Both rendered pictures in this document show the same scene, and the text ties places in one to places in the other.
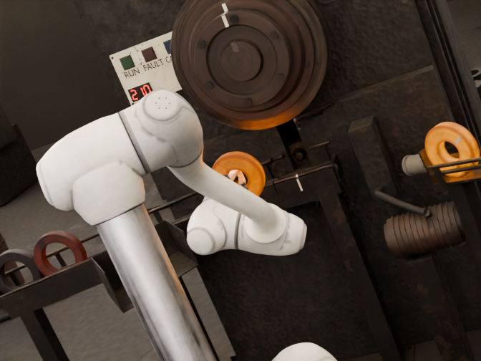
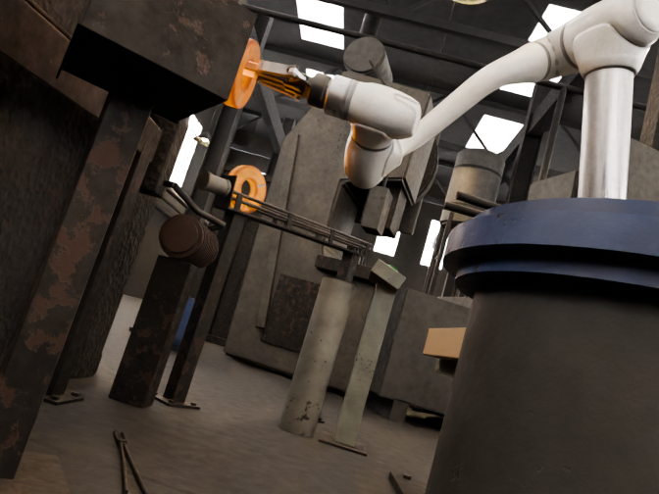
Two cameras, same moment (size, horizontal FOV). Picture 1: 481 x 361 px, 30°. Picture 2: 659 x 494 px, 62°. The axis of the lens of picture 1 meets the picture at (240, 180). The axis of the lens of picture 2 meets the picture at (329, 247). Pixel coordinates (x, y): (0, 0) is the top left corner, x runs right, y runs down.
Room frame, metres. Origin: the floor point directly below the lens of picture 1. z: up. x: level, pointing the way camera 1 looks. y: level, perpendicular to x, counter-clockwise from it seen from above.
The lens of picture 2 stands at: (2.46, 1.22, 0.30)
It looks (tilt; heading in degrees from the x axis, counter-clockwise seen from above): 10 degrees up; 255
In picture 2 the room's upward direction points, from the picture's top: 17 degrees clockwise
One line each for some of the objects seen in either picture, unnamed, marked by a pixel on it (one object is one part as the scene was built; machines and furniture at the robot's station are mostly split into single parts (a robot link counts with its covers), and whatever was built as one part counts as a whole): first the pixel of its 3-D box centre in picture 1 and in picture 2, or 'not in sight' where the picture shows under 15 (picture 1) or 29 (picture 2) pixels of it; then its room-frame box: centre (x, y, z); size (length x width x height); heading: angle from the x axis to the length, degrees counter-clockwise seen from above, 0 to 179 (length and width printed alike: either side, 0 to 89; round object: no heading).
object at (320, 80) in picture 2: not in sight; (309, 87); (2.30, 0.06, 0.84); 0.09 x 0.08 x 0.07; 160
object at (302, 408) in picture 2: not in sight; (318, 354); (1.90, -0.58, 0.26); 0.12 x 0.12 x 0.52
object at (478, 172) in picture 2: not in sight; (452, 269); (-2.33, -7.73, 2.25); 0.92 x 0.92 x 4.50
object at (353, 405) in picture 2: not in sight; (367, 354); (1.74, -0.57, 0.31); 0.24 x 0.16 x 0.62; 70
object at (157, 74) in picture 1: (156, 68); not in sight; (2.88, 0.11, 1.15); 0.26 x 0.02 x 0.18; 70
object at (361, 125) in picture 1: (373, 157); (156, 152); (2.59, -0.40, 0.68); 0.11 x 0.08 x 0.24; 160
